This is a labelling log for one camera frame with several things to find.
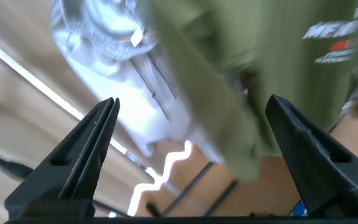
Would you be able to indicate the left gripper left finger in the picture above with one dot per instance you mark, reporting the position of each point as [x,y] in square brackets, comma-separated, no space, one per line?
[57,174]

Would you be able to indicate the pale grey shorts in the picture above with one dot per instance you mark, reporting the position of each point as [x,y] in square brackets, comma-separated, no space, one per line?
[120,87]

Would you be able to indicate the black clothes rack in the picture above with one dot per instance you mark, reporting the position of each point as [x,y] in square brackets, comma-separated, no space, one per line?
[191,186]

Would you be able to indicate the green garment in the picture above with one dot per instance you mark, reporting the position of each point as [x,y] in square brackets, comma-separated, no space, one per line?
[259,62]

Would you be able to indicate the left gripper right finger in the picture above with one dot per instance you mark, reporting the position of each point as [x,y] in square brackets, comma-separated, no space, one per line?
[315,161]

